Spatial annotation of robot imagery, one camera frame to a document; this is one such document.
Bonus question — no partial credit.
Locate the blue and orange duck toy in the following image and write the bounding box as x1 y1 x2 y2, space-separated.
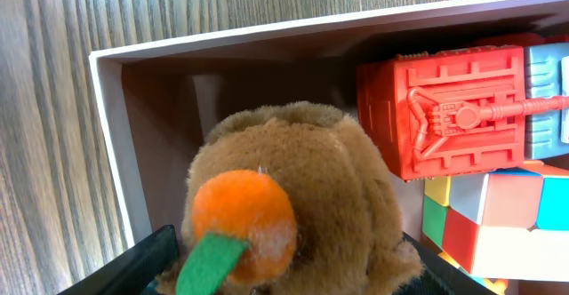
438 251 509 295

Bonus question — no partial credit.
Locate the white box with brown interior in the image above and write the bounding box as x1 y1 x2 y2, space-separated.
88 0 569 295

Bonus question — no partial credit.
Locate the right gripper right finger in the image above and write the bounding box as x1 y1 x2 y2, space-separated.
397 233 494 295

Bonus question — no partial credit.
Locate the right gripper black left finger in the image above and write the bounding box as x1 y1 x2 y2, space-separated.
60 225 179 295

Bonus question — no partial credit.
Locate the colourful puzzle cube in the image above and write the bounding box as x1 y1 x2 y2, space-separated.
422 161 568 282

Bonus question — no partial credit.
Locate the brown plush toy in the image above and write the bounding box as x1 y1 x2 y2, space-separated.
155 100 426 295

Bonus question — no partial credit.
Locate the red toy fire truck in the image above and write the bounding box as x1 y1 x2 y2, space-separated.
357 33 568 180

